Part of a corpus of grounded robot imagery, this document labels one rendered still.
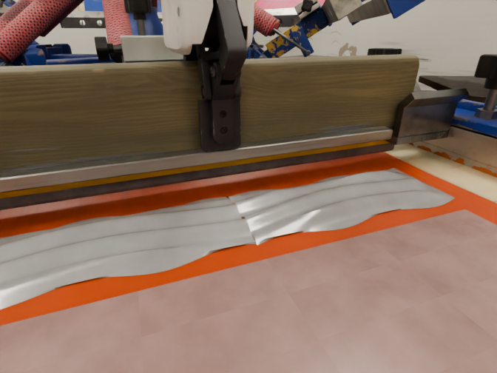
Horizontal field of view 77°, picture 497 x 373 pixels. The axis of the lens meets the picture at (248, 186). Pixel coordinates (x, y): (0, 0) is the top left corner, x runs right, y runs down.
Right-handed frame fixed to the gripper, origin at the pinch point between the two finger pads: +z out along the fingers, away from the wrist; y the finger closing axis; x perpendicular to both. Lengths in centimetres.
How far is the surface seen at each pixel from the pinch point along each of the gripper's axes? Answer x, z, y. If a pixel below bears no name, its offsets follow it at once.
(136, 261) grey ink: -7.4, 5.6, 9.8
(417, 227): 11.5, 6.0, 12.5
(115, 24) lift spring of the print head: -6, -8, -49
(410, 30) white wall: 200, -8, -176
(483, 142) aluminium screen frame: 25.4, 3.2, 6.5
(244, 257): -1.1, 6.0, 11.2
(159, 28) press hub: 5, -8, -80
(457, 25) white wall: 200, -11, -139
